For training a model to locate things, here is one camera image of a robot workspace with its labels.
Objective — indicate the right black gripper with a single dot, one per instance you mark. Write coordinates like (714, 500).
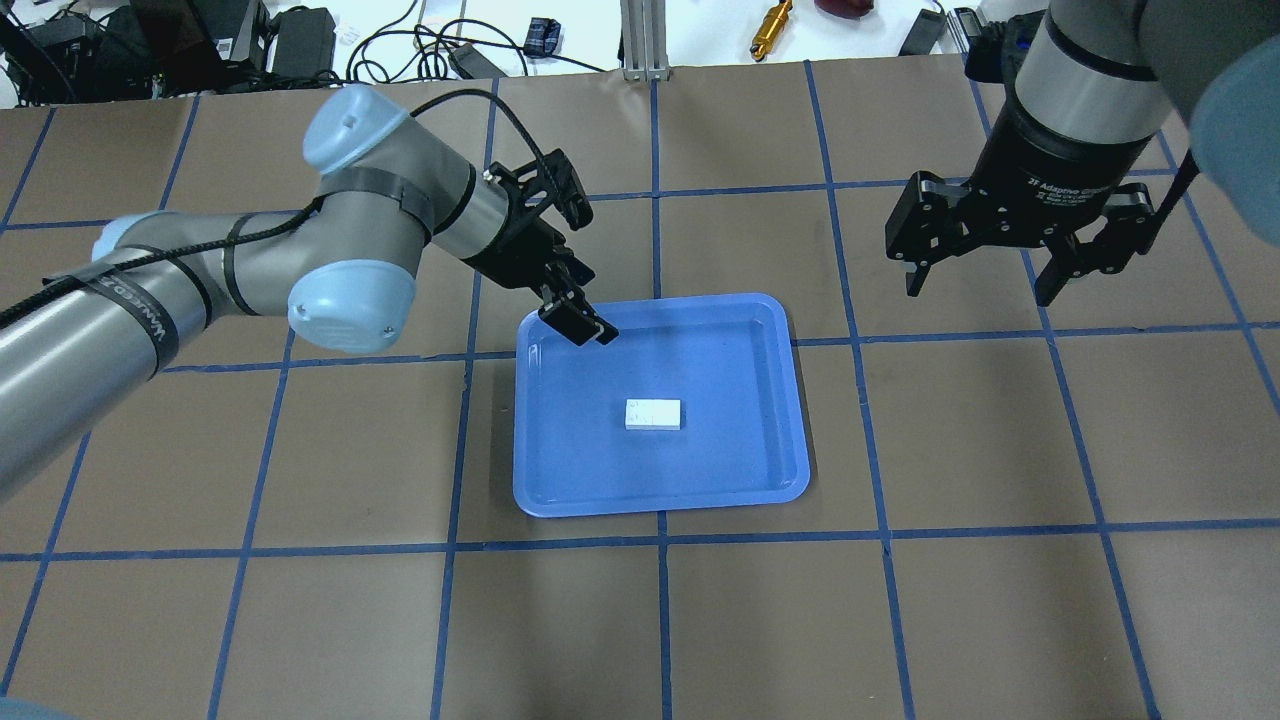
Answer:
(1058, 160)

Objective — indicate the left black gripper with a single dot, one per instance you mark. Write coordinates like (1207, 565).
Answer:
(516, 254)

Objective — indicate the white block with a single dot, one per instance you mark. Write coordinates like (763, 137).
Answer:
(642, 414)
(666, 413)

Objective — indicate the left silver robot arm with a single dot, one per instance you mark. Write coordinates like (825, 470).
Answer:
(342, 270)

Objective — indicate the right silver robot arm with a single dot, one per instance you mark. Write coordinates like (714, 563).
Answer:
(1113, 109)

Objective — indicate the blue plastic tray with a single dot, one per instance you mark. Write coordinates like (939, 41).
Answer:
(727, 358)

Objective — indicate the black power adapter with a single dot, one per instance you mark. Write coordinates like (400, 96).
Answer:
(924, 33)

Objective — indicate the small blue black device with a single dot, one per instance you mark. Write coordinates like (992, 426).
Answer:
(542, 38)

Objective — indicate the gold cylindrical tool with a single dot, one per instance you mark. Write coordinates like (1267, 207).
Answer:
(768, 33)

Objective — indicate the aluminium frame post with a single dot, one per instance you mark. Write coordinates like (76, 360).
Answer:
(643, 32)

